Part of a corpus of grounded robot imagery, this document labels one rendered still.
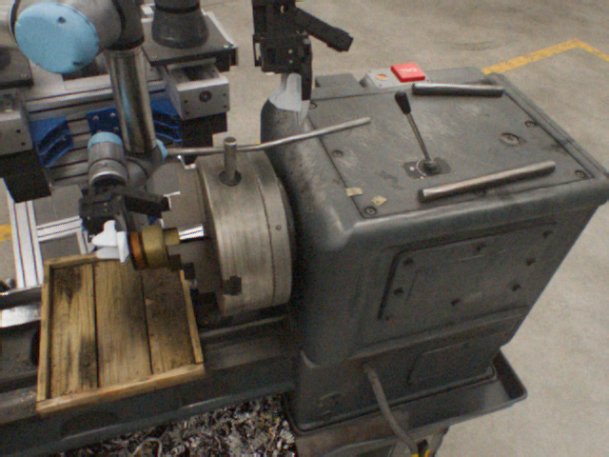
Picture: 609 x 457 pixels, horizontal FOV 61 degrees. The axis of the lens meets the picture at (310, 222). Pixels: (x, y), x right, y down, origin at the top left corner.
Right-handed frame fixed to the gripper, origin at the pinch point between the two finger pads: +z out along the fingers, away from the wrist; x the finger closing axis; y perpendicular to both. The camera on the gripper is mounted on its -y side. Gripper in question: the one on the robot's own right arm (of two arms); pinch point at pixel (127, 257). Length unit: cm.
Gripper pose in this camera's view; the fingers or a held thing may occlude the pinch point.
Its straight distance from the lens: 99.4
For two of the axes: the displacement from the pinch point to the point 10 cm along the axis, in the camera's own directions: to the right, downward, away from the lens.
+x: 0.8, -7.0, -7.1
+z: 3.0, 6.9, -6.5
